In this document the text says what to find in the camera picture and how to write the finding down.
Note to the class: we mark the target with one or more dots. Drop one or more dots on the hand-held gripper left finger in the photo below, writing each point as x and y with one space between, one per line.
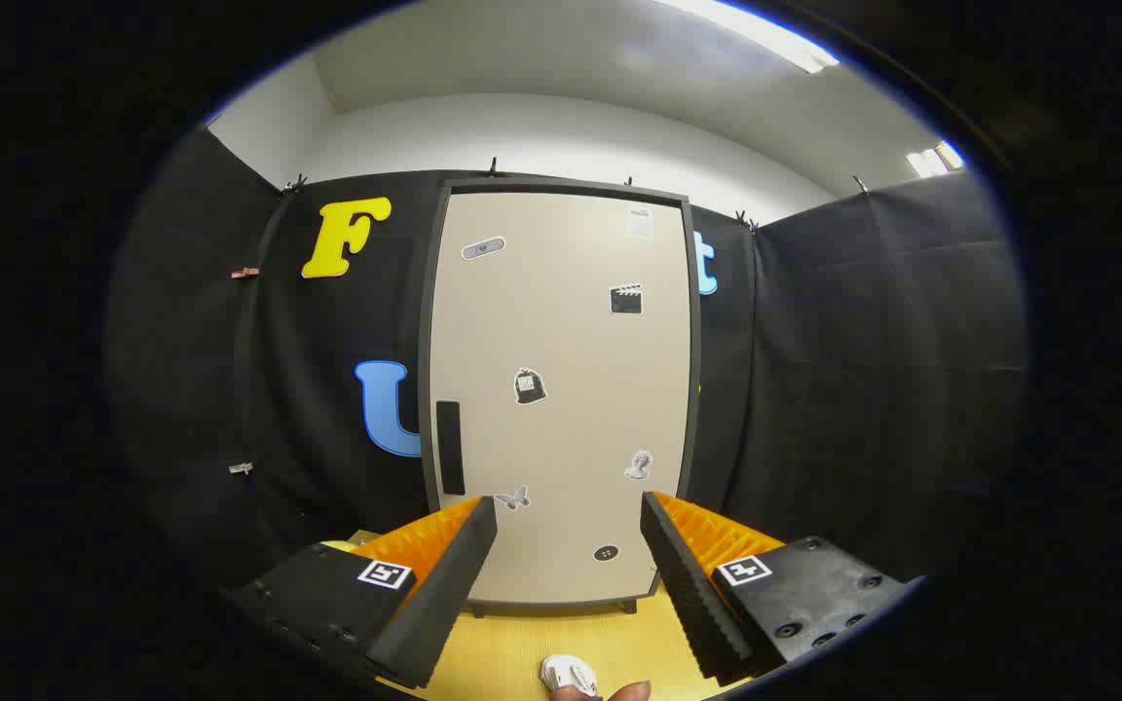
444 594

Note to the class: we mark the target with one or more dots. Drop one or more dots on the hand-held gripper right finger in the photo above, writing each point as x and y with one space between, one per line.
692 584

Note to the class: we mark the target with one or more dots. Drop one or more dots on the white shoe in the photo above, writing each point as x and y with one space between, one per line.
566 672

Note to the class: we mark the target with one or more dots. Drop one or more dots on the beige shoe cabinet door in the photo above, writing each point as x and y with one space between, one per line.
571 428

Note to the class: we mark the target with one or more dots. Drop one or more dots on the grey shoe cabinet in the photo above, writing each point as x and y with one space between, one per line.
566 184

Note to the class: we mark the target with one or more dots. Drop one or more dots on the black backdrop cloth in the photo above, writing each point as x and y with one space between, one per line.
863 341

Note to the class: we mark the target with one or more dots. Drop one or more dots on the small ceiling light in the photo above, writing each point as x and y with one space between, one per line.
936 159

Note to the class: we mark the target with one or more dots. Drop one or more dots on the long ceiling light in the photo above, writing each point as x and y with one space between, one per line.
756 34

